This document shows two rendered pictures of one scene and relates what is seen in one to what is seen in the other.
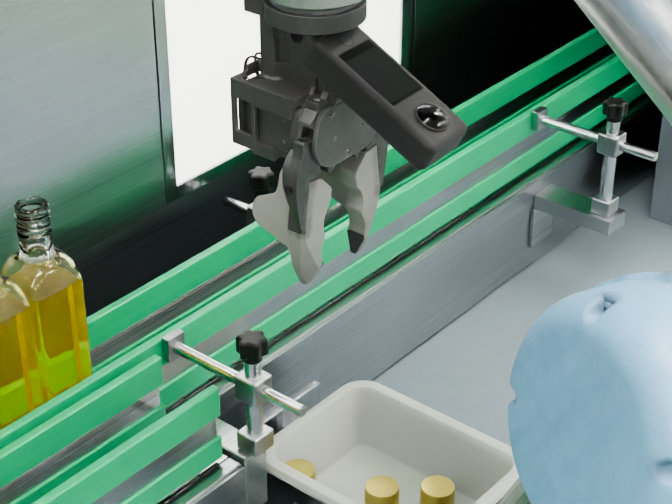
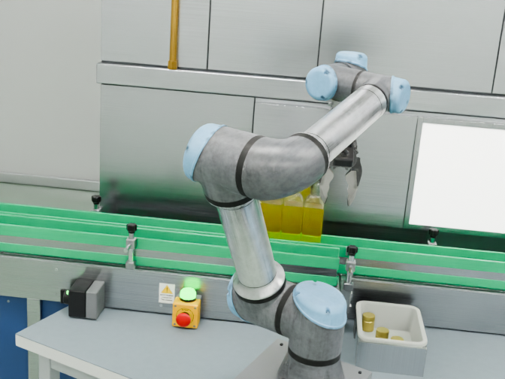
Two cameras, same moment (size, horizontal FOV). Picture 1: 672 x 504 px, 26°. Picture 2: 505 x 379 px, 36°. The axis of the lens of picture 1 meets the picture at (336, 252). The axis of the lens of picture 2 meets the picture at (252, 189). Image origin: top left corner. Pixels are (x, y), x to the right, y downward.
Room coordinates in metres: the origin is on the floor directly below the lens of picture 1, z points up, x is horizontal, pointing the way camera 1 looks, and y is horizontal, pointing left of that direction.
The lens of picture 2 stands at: (-0.25, -1.34, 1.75)
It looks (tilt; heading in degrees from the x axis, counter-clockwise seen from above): 17 degrees down; 55
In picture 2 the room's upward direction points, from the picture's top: 4 degrees clockwise
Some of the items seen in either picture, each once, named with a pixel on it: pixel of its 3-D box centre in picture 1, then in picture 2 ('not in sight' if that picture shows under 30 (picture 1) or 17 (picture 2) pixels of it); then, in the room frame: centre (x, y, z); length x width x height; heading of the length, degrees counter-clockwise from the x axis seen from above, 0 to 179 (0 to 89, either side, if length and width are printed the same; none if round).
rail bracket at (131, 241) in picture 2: not in sight; (128, 250); (0.60, 0.44, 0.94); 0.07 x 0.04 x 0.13; 50
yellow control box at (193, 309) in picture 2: not in sight; (186, 311); (0.72, 0.32, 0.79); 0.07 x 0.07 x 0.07; 50
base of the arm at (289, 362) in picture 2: not in sight; (312, 365); (0.74, -0.19, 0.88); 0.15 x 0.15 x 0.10
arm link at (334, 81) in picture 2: not in sight; (336, 83); (0.86, -0.04, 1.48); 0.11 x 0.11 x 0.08; 23
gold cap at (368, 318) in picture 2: (298, 485); (367, 322); (1.13, 0.04, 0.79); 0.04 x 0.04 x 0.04
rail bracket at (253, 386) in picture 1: (234, 383); (349, 264); (1.09, 0.09, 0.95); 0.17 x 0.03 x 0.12; 50
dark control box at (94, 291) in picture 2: not in sight; (86, 299); (0.50, 0.49, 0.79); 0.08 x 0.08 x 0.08; 50
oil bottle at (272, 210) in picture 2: not in sight; (270, 226); (1.00, 0.34, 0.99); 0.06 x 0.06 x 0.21; 51
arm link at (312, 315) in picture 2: not in sight; (315, 317); (0.74, -0.19, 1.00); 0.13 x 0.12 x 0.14; 113
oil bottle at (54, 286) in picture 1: (49, 352); (311, 231); (1.08, 0.26, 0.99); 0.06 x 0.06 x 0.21; 50
